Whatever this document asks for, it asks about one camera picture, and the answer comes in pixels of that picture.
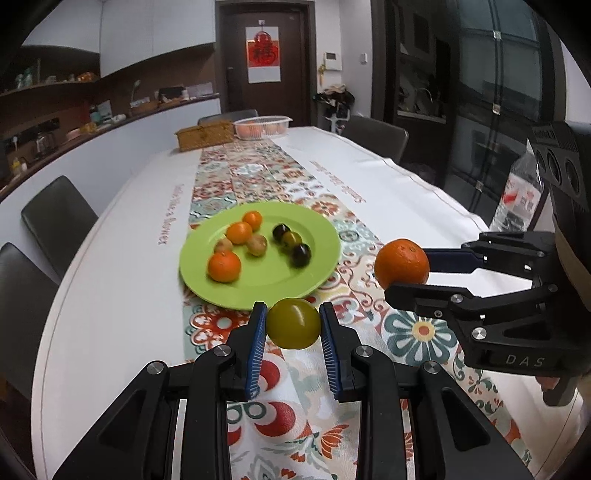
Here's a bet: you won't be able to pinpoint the patterned table runner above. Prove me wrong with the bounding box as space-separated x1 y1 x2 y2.
182 138 536 480

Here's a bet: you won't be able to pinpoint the white wall cabinets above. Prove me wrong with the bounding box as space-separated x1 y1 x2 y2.
21 0 218 79

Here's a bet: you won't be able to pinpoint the red and white door poster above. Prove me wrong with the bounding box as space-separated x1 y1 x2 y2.
246 26 281 84

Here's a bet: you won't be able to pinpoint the smooth orange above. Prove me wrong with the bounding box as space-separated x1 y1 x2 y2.
207 250 242 283
226 222 253 245

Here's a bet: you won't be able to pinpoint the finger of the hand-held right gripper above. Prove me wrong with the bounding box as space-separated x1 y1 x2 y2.
385 284 571 370
422 232 555 278

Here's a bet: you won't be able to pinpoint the wicker basket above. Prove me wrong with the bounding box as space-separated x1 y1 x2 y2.
174 120 235 152

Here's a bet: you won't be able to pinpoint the glass kettle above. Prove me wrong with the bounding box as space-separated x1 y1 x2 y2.
34 131 58 155

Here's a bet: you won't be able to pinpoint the clear plastic fruit container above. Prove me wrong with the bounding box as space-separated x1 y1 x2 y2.
233 115 294 140

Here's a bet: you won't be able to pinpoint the dark bag pile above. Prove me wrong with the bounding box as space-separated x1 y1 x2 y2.
314 88 356 108

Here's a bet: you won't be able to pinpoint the dark wooden door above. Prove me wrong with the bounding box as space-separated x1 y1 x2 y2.
215 0 319 127

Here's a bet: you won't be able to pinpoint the white tablecloth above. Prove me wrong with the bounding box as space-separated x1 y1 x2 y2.
30 126 591 480

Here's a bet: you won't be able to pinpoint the large green tomato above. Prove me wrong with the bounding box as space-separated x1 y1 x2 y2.
267 298 321 349

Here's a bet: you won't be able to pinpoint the glass door cabinet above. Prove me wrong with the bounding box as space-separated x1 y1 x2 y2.
383 0 555 195

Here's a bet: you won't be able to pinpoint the clear plastic water bottle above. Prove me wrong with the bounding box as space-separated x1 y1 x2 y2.
488 150 548 232

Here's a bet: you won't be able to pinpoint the green plate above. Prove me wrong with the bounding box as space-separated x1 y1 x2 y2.
178 200 342 311

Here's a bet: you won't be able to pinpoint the grey dining chair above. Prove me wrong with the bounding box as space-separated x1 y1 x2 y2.
21 175 100 282
0 242 61 402
198 109 259 126
341 115 410 162

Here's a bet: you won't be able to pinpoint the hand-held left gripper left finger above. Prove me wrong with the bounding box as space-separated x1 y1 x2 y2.
51 301 269 480

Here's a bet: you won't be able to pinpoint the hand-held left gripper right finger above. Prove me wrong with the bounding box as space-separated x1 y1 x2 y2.
320 301 536 480

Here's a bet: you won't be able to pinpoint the long white counter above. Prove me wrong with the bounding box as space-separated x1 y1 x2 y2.
0 92 222 204

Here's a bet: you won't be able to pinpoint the rough-skinned orange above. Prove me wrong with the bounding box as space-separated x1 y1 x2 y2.
374 239 430 291

